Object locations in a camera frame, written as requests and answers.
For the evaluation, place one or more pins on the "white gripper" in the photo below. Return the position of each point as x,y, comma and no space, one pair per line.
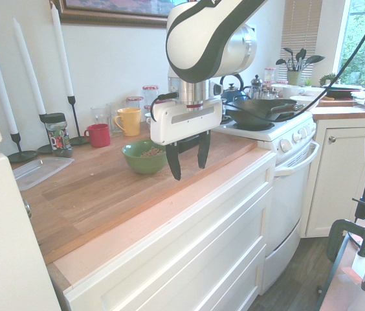
185,120

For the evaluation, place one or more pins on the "brown cereal pieces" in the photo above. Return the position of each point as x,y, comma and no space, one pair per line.
150,153

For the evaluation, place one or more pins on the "green ceramic bowl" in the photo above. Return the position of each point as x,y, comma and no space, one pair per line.
143,165

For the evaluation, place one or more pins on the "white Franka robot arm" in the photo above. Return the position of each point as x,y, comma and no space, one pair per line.
195,39

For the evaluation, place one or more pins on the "yellow mug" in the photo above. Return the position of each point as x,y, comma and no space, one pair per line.
131,121

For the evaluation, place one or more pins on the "glass jar red-checked lid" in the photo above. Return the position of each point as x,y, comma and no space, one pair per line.
150,95
134,102
270,76

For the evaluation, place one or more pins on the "black wok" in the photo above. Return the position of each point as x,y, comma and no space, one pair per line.
250,111

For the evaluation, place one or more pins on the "blue kettle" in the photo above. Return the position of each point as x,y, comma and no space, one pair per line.
234,94

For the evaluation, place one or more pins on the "clear glass mug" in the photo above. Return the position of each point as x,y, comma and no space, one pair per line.
99,115
113,113

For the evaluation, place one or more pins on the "white drawer cabinet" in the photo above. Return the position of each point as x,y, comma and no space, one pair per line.
185,246

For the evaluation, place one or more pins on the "red mug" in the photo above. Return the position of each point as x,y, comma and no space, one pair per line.
99,136

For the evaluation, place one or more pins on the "glass french press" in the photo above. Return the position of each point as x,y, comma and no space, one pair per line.
257,88

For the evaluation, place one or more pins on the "white stove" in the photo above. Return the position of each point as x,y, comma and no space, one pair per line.
289,181

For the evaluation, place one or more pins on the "white mug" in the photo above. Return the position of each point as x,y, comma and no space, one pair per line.
292,91

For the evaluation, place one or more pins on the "green utensil crock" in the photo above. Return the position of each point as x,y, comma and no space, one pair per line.
293,78

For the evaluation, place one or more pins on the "black-lidded printed jar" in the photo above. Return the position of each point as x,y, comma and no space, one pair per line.
58,139

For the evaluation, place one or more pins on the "black kitchen utensil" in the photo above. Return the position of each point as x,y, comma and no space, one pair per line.
300,55
313,59
288,52
281,61

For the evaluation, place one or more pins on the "white door cabinet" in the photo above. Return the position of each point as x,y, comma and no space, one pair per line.
338,181

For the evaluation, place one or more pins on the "small green plant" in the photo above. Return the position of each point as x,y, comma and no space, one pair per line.
327,79

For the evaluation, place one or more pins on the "framed picture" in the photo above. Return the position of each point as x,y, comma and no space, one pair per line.
111,14

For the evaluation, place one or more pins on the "white taper candle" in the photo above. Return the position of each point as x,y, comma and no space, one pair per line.
28,68
1,87
62,52

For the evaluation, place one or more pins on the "green metal clamp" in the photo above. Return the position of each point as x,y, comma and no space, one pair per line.
334,236

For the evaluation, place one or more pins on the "wooden window blinds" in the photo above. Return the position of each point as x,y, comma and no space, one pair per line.
299,29

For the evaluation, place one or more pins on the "black frying pan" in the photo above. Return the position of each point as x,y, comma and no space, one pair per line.
344,91

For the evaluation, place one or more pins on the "robot mounting table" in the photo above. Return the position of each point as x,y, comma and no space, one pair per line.
341,288

